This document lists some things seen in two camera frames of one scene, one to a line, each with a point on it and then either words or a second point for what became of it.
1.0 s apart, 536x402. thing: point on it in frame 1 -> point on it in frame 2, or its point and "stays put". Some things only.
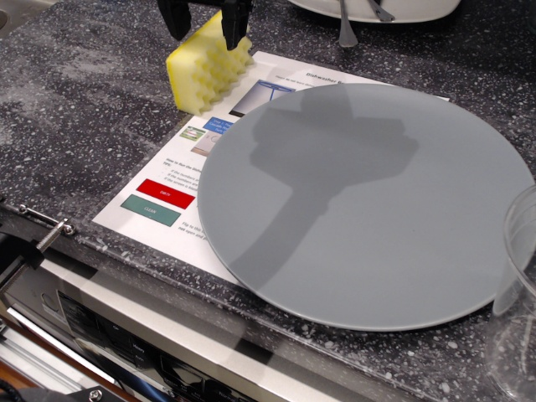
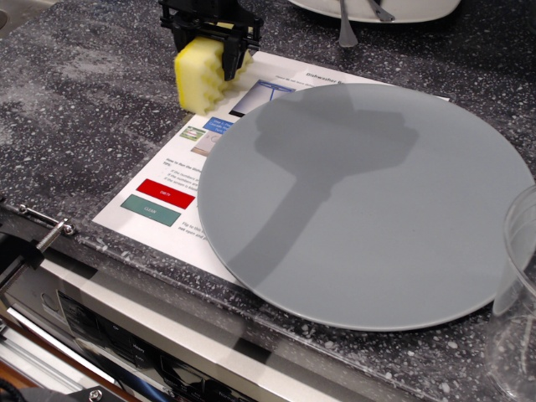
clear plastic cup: x=512 y=350 stays put
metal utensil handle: x=383 y=15 stays put
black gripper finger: x=234 y=21 -> x=234 y=49
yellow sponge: x=203 y=67 stays put
